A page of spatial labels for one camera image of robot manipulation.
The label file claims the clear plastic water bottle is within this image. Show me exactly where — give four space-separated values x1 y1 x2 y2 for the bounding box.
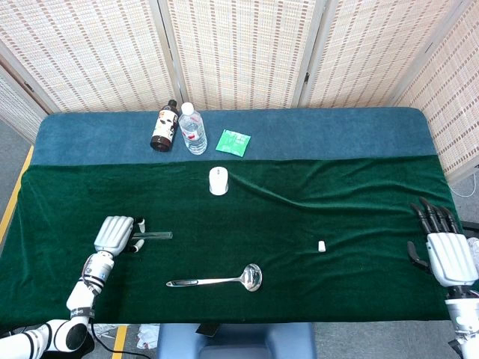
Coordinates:
178 102 208 156

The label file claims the woven bamboo screen panel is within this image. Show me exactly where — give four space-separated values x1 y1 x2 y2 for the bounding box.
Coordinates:
0 0 180 114
392 0 479 184
0 67 49 145
159 0 325 111
299 0 469 109

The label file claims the clear glass tube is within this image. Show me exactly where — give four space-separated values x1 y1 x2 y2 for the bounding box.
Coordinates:
132 231 174 240

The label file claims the crumpled white paper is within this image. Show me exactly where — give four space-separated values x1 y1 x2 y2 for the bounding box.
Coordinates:
136 323 162 349

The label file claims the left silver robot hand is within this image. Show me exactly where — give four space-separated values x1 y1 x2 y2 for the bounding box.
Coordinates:
93 215 147 257

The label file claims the blue table cover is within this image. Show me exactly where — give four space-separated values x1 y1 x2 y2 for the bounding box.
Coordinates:
28 107 439 166

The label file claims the white computer mouse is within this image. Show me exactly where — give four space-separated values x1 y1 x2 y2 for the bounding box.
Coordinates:
208 166 229 196

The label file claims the stainless steel ladle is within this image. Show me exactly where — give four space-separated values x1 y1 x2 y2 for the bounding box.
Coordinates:
165 263 263 292

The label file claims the flat black device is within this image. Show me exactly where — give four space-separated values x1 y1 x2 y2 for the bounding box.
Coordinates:
195 323 222 337

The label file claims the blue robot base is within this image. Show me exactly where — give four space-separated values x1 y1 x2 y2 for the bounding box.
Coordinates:
156 322 318 359

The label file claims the dark green velvet cloth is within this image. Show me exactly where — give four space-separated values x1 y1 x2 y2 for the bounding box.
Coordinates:
0 155 478 334

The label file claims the dark brown labelled bottle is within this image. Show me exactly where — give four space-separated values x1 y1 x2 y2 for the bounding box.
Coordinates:
150 99 179 153

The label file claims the green foil packet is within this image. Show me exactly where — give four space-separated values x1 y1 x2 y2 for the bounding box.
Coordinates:
215 129 251 159

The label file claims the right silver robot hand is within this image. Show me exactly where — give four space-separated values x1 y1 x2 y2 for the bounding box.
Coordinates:
406 197 479 288

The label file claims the thin white cable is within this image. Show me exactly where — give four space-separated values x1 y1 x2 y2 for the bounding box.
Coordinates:
448 179 479 197

